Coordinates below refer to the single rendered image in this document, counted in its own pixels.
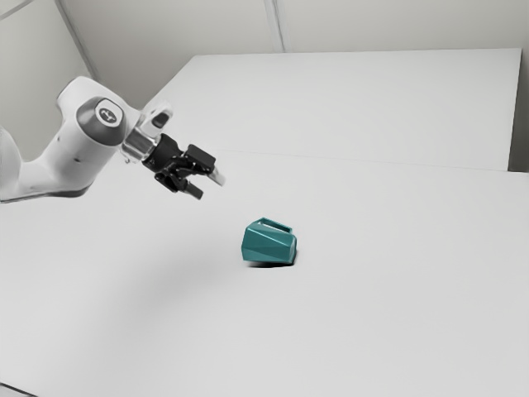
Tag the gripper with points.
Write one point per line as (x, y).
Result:
(167, 155)

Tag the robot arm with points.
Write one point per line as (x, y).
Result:
(62, 149)

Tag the teal faceted mug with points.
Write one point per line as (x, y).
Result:
(268, 246)

